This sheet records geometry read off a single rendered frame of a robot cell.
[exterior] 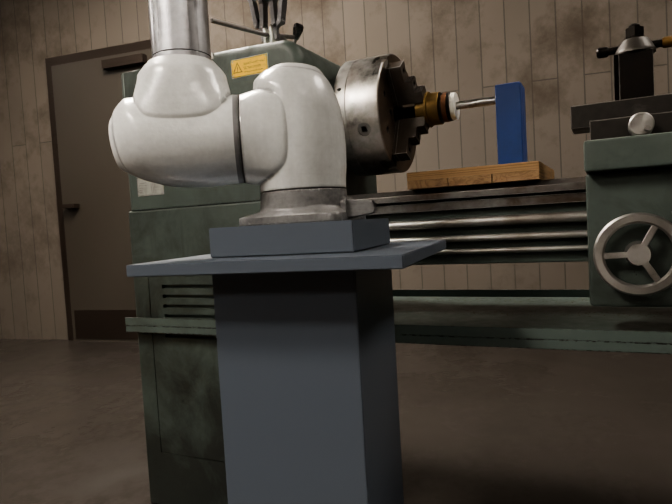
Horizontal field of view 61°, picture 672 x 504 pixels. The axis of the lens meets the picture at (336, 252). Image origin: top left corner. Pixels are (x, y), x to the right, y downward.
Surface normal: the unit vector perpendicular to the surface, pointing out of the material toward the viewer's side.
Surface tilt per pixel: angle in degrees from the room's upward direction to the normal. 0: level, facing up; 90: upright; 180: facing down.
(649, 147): 90
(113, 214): 90
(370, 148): 128
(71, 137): 90
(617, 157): 90
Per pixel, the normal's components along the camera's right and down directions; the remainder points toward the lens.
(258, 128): 0.05, 0.00
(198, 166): 0.13, 0.65
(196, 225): -0.43, 0.07
